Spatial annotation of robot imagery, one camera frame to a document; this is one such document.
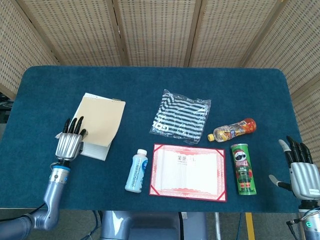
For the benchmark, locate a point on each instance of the red bordered certificate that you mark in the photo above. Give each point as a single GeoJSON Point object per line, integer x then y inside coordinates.
{"type": "Point", "coordinates": [187, 172]}

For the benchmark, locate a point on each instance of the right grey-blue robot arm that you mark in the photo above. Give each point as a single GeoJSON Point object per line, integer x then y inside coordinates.
{"type": "Point", "coordinates": [311, 225]}

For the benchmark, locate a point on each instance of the dark blue tablecloth-covered table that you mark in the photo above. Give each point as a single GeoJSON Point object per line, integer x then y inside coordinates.
{"type": "Point", "coordinates": [75, 80]}

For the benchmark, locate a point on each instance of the dark equipment behind table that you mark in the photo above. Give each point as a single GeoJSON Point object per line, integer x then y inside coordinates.
{"type": "Point", "coordinates": [4, 110]}

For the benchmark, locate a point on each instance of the striped garment in plastic bag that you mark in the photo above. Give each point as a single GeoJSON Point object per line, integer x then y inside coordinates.
{"type": "Point", "coordinates": [180, 117]}

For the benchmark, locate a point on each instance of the beige notebook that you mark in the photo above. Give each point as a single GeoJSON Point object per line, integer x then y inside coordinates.
{"type": "Point", "coordinates": [105, 120]}

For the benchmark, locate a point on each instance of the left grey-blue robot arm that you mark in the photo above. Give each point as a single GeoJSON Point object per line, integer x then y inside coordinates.
{"type": "Point", "coordinates": [53, 197]}

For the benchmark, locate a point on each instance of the grey-blue robot torso base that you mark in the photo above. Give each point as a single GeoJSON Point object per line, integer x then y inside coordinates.
{"type": "Point", "coordinates": [150, 225]}

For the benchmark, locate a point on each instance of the grey metal table leg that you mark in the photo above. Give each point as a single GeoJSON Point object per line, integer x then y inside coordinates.
{"type": "Point", "coordinates": [218, 226]}

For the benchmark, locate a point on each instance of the woven bamboo folding screen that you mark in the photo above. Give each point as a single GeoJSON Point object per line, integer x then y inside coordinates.
{"type": "Point", "coordinates": [155, 32]}

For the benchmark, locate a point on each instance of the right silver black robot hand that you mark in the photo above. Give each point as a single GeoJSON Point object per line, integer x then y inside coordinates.
{"type": "Point", "coordinates": [303, 175]}

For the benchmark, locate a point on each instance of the yellow-capped iced tea bottle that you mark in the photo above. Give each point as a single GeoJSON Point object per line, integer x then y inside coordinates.
{"type": "Point", "coordinates": [230, 131]}

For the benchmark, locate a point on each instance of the light blue milk drink bottle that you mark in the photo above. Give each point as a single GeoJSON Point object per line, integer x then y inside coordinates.
{"type": "Point", "coordinates": [136, 172]}

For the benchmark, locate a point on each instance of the green Pringles can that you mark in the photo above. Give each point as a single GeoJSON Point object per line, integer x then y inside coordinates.
{"type": "Point", "coordinates": [243, 170]}

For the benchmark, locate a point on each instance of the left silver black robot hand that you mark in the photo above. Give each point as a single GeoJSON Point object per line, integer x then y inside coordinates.
{"type": "Point", "coordinates": [67, 146]}

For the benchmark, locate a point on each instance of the yellow floor tape strip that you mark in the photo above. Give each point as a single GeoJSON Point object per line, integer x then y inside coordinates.
{"type": "Point", "coordinates": [250, 226]}

